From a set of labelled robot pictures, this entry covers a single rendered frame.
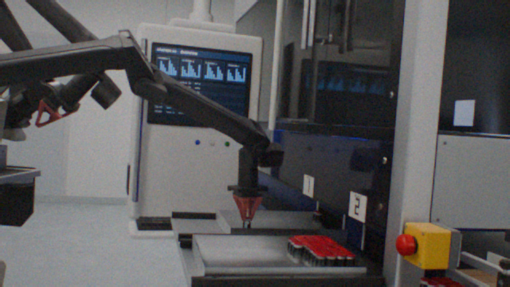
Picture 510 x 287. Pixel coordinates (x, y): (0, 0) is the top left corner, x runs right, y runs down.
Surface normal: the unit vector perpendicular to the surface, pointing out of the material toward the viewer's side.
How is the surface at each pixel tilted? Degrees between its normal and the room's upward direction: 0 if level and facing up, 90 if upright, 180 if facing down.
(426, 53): 90
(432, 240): 90
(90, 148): 90
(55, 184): 90
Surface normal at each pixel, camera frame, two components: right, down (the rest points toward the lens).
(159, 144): 0.29, 0.07
